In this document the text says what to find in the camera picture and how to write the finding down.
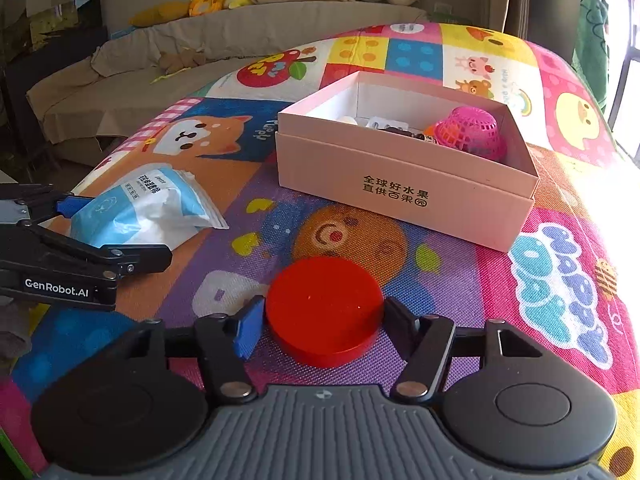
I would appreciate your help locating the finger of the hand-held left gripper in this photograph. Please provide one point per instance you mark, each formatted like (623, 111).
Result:
(130, 259)
(70, 205)

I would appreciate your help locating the blue and white pouch pack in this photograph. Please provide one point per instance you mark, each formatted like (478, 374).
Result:
(145, 210)

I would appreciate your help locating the yellow pillow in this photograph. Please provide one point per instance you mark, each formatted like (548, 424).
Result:
(160, 14)

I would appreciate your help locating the grey ribbed stamp block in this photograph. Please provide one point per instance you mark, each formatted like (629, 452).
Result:
(387, 122)

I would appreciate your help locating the colourful cartoon play mat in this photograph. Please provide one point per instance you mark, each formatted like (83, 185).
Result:
(550, 200)

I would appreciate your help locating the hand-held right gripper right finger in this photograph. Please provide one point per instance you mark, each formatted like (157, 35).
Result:
(397, 322)

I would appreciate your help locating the beige sofa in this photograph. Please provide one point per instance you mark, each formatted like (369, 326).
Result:
(150, 90)

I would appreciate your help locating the orange plastic toy piece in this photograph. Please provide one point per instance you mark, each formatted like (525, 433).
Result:
(451, 137)

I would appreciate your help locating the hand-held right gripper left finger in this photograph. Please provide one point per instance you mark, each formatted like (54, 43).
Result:
(250, 327)

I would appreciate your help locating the pink mesh basket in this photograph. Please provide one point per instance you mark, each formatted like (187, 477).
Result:
(472, 130)

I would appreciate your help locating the green hanging cloth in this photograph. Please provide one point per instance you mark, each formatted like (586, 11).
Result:
(592, 50)

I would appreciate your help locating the person's left hand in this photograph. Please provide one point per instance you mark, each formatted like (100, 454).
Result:
(12, 330)

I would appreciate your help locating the pink cardboard box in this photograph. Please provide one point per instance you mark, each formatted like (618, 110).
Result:
(390, 190)

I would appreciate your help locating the brown plush toy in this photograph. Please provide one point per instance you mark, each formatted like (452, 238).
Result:
(180, 61)

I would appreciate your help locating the dark glass cabinet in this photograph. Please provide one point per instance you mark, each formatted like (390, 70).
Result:
(50, 60)

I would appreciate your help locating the red toy piece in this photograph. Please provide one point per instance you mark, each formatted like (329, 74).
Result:
(325, 305)

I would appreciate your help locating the beige jar with round lid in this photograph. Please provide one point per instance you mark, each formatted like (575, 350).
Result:
(347, 120)

